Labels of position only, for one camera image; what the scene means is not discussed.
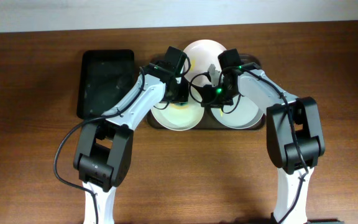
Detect white plate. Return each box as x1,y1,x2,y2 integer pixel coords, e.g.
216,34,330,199
151,97,204,131

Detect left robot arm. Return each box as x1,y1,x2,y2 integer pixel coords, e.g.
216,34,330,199
73,47,189,223

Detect black rectangular sponge tray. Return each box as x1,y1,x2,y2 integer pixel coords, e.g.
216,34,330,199
76,49,135,119

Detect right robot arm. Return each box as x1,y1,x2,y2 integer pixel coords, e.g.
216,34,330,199
197,49,325,223

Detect green and yellow sponge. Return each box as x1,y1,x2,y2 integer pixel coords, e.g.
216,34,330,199
169,103,189,110

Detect pale blue plate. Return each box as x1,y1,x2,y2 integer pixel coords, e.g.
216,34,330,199
211,95,263,129

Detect pink-white plate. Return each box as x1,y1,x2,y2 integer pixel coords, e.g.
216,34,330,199
184,39,226,87

